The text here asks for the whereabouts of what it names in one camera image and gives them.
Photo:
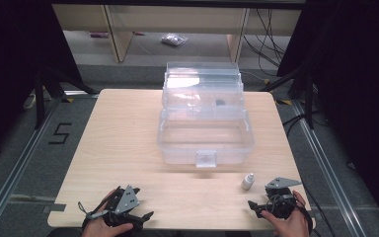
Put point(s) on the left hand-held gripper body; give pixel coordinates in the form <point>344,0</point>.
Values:
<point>125,201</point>

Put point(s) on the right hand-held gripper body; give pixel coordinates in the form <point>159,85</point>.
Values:
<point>281,200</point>

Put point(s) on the small white dropper bottle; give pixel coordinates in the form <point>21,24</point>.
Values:
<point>248,182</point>

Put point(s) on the clear plastic storage box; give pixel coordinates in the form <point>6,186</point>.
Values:
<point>207,144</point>

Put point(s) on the person's right hand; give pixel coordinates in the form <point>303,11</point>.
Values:
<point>289,225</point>

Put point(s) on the person's left hand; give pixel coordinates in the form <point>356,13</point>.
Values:
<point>98,227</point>

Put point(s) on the yellow floor tape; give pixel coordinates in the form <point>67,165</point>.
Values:
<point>67,99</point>
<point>284,102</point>

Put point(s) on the black metal stand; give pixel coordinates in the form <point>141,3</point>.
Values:
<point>40,98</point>
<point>309,98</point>

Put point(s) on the small dark object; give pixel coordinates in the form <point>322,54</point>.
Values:
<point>220,101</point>

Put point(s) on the dark curtain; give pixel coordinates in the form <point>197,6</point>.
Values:
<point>358,82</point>
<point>13,65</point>

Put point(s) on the crumpled clear plastic bag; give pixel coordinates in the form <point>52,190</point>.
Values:
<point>174,39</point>

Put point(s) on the pink flat object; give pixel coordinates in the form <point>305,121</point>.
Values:
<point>98,34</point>

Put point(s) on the light wooden shelf unit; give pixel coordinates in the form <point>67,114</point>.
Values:
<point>177,19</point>

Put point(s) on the silver metal floor rail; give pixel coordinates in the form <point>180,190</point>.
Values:
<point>19,164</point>
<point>329,164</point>

